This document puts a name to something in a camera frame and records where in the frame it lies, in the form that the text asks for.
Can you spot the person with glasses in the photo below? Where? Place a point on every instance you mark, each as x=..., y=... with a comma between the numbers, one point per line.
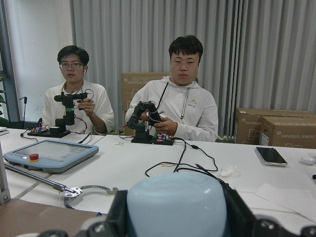
x=93, y=114

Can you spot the teach pendant tablet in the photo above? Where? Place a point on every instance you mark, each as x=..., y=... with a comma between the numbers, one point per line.
x=51, y=156

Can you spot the cardboard box right front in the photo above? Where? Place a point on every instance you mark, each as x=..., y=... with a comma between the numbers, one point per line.
x=295, y=132

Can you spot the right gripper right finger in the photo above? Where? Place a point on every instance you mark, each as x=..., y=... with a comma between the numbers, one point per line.
x=240, y=218

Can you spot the light blue cup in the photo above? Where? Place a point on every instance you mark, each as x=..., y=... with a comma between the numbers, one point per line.
x=182, y=204

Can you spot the aluminium frame post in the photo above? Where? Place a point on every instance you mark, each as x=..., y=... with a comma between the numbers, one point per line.
x=4, y=189

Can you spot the cardboard box stack centre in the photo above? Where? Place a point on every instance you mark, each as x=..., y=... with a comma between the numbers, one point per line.
x=161, y=93

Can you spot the reacher grabber tool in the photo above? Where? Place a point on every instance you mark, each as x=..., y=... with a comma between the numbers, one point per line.
x=69, y=193

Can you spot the cardboard box right rear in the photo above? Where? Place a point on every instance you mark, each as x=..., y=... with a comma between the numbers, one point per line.
x=248, y=126

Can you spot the smartphone on table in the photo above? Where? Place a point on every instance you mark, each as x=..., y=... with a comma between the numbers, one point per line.
x=271, y=157

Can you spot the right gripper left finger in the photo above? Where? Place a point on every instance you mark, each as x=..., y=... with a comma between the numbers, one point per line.
x=116, y=221

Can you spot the green potted plant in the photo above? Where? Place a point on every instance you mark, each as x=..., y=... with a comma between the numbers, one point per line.
x=3, y=121

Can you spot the person in white hoodie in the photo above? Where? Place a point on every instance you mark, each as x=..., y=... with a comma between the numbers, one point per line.
x=196, y=111

